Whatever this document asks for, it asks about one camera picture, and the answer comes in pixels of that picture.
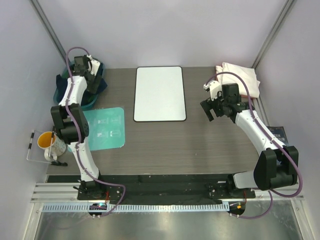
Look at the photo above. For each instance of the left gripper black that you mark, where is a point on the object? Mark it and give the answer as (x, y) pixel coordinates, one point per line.
(92, 87)

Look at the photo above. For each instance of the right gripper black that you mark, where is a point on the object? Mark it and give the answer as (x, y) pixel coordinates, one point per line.
(207, 105)

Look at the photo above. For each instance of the navy blue t shirt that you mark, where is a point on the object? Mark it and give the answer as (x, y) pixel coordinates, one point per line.
(62, 83)

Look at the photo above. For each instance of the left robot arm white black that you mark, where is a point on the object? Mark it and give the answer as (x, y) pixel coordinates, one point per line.
(72, 126)

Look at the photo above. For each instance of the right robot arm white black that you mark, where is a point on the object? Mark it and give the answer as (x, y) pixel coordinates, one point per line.
(277, 163)

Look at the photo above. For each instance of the green t shirt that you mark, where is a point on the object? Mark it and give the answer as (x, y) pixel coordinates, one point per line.
(87, 97)

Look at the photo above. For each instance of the teal laundry basket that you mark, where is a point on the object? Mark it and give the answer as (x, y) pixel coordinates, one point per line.
(84, 107)

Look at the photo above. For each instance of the teal cutting board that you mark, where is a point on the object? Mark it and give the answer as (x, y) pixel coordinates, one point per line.
(106, 128)

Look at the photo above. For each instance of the white board with black rim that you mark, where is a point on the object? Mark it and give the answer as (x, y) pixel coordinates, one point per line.
(159, 94)

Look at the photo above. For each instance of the white mug orange inside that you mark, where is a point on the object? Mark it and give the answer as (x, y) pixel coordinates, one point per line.
(52, 145)

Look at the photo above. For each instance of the dark blue book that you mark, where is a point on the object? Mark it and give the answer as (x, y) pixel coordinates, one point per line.
(279, 133)

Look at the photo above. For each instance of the black white marker pen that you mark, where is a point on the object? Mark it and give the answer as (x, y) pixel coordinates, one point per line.
(31, 141)

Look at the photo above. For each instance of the clear acrylic tray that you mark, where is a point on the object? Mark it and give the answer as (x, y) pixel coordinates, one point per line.
(36, 154)

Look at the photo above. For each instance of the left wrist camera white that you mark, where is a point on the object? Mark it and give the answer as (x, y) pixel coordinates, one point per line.
(94, 65)

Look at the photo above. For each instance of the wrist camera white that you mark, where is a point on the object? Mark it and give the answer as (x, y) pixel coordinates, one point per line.
(213, 87)
(94, 65)

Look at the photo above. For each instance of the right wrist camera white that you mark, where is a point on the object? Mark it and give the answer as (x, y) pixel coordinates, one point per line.
(213, 87)

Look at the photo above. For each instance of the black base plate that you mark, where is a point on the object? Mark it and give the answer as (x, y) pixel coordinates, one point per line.
(174, 189)

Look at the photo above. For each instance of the white slotted cable duct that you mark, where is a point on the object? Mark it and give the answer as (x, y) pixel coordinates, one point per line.
(100, 207)

